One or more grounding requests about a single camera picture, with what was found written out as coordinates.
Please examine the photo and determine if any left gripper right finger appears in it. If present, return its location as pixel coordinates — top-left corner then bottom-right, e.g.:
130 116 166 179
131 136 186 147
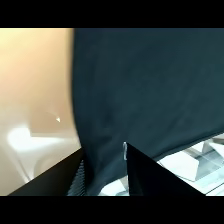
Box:
125 142 206 197

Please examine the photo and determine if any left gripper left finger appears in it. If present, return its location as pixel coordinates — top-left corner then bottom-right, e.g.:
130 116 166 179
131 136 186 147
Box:
8 147 86 197

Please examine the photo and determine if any black T-shirt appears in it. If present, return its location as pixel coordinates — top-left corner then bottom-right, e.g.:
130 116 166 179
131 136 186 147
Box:
70 27 224 197

